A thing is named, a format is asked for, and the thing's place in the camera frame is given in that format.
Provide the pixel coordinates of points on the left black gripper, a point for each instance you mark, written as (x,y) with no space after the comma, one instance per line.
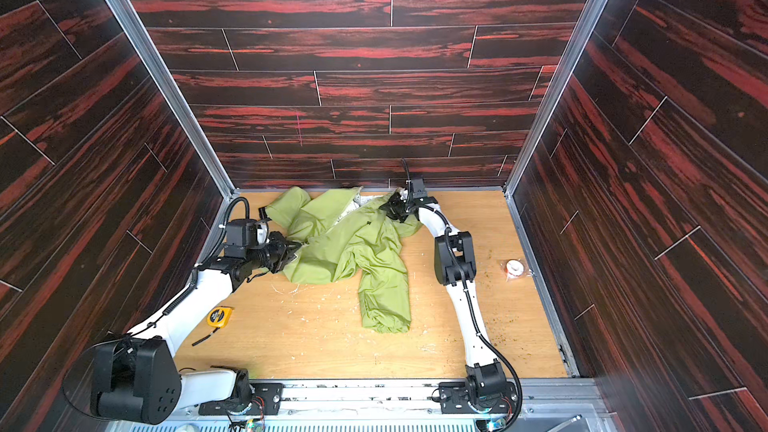
(282,250)

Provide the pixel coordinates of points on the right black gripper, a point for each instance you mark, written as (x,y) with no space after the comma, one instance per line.
(398,207)

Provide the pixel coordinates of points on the green jacket with cartoon print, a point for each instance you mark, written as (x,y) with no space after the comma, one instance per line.
(341,233)

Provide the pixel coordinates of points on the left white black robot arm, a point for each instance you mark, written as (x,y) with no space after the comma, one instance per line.
(134,376)

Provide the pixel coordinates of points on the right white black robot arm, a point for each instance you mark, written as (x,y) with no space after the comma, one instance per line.
(490,379)

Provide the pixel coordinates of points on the yellow tape measure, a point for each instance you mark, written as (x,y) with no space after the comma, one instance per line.
(217,319)

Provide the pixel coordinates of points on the small white tape roll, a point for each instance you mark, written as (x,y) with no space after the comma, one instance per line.
(515,268)

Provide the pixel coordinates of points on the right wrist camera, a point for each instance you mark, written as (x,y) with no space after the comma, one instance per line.
(415,187)

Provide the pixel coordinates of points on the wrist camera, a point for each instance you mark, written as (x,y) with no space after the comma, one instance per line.
(415,187)
(245,234)

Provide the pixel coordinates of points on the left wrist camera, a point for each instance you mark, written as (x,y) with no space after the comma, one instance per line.
(245,234)

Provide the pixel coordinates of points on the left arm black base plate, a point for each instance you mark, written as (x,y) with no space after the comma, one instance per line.
(265,399)

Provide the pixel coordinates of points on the metal front rail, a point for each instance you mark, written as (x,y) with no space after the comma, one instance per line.
(405,405)

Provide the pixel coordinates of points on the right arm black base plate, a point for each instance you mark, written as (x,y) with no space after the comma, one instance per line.
(454,397)

